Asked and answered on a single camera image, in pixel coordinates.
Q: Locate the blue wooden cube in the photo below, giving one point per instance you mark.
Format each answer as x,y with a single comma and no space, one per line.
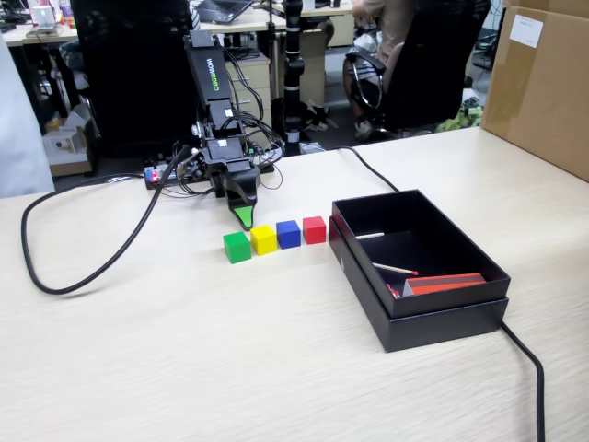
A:
288,235

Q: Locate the light wooden office desk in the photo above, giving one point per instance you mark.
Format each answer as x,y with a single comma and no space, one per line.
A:
14,39
248,27

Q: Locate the black box tray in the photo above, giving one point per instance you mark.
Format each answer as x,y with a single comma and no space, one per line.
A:
437,230

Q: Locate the person in light clothes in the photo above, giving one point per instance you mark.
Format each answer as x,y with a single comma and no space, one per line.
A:
391,27

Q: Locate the controller board red light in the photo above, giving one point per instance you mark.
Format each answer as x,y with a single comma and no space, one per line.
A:
152,177

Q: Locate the black chrome office chair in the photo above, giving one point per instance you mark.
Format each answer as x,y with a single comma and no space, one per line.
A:
437,69

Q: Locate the black laptop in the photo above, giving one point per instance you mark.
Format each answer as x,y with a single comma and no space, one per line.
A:
223,10

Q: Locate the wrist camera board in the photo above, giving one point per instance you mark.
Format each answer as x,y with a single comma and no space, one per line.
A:
191,166

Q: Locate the colourful floor clutter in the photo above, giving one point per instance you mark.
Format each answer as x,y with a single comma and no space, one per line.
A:
465,117

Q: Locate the black jointed pole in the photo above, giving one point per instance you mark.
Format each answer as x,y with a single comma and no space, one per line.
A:
293,69

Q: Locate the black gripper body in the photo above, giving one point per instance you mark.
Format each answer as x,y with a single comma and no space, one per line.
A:
223,154

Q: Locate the brown cardboard box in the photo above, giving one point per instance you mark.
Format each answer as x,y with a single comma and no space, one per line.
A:
538,92

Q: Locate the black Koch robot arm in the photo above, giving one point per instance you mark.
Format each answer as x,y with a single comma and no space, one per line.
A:
209,69

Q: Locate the red wooden cube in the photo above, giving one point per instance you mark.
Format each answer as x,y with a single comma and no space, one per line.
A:
315,230

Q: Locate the black mesh office chair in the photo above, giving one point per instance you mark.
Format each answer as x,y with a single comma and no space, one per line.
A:
133,78

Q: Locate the orange matchbox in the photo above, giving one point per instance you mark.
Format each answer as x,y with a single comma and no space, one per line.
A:
451,282

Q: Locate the white fabric figure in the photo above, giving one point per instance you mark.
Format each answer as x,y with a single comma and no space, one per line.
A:
18,138

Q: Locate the black open box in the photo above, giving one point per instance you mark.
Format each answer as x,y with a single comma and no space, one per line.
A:
442,329

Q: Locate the yellow wooden cube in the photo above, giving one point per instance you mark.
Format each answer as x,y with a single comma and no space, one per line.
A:
263,240

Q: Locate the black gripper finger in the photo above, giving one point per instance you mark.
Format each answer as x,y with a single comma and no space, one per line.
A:
244,216
241,184

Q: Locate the beige drawer cabinet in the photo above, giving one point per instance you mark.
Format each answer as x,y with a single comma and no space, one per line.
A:
257,87

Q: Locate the white small carton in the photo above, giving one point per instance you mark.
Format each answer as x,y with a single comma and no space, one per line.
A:
66,149

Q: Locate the green wooden cube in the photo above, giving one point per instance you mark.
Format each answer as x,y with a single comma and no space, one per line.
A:
237,248

